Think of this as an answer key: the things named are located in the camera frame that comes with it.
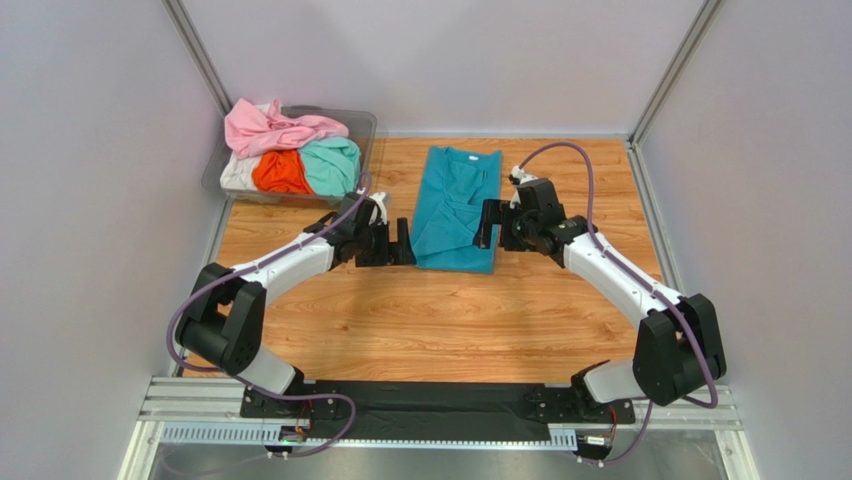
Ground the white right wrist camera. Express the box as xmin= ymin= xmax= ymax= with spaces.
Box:
xmin=508 ymin=166 xmax=538 ymax=189

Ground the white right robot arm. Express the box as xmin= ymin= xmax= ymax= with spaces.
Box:
xmin=473 ymin=177 xmax=727 ymax=408

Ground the teal t shirt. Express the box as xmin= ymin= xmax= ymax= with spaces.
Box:
xmin=410 ymin=146 xmax=502 ymax=274

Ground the white t shirt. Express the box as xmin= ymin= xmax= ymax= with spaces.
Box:
xmin=219 ymin=154 xmax=262 ymax=191

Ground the mint green t shirt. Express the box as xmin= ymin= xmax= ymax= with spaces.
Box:
xmin=298 ymin=137 xmax=361 ymax=197

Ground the aluminium frame rail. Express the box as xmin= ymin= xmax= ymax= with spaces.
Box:
xmin=629 ymin=0 xmax=724 ymax=150

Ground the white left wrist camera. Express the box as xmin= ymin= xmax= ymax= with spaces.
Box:
xmin=369 ymin=191 xmax=392 ymax=225

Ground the clear plastic storage bin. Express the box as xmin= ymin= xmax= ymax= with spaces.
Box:
xmin=202 ymin=106 xmax=378 ymax=206

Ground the pink t shirt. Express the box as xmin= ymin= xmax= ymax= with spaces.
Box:
xmin=224 ymin=99 xmax=349 ymax=160

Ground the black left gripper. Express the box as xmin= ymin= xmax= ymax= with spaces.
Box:
xmin=354 ymin=216 xmax=417 ymax=266

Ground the small electronics board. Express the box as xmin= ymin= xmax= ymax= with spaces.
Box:
xmin=277 ymin=426 xmax=309 ymax=444

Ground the left aluminium corner post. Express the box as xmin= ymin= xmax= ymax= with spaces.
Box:
xmin=162 ymin=0 xmax=232 ymax=117

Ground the orange t shirt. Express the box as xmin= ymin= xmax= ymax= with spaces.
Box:
xmin=253 ymin=150 xmax=314 ymax=195

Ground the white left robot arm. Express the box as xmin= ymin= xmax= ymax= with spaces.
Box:
xmin=168 ymin=192 xmax=417 ymax=416

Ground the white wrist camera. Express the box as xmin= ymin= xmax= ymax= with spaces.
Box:
xmin=508 ymin=166 xmax=538 ymax=189
xmin=369 ymin=191 xmax=392 ymax=225

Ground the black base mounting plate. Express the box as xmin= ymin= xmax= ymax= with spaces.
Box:
xmin=240 ymin=381 xmax=636 ymax=442

